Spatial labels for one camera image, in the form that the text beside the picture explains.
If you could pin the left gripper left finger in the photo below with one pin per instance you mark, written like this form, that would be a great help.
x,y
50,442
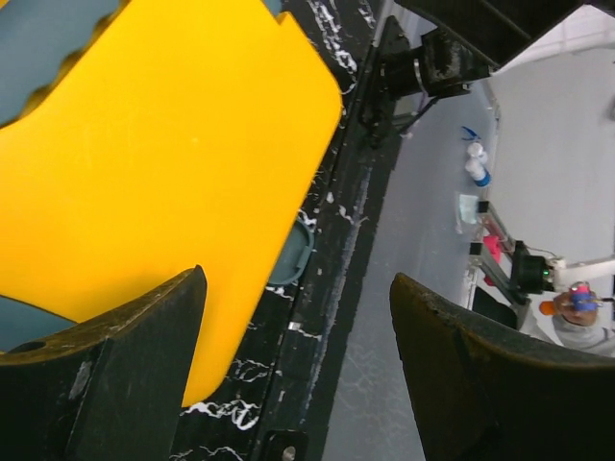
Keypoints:
x,y
110,388

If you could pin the yellow medicine box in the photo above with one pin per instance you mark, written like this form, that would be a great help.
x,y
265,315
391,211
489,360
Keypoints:
x,y
186,134

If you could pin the person in grey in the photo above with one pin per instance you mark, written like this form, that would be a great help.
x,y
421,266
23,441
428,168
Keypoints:
x,y
576,321

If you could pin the pink object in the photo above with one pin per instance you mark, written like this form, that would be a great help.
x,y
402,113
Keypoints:
x,y
492,244

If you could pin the white spray bottle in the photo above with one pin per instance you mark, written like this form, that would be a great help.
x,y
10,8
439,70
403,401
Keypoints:
x,y
476,164

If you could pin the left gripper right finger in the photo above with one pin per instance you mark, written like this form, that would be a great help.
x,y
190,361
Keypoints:
x,y
482,391

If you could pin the green cloth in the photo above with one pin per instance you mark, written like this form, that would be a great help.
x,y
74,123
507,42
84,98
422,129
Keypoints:
x,y
466,213

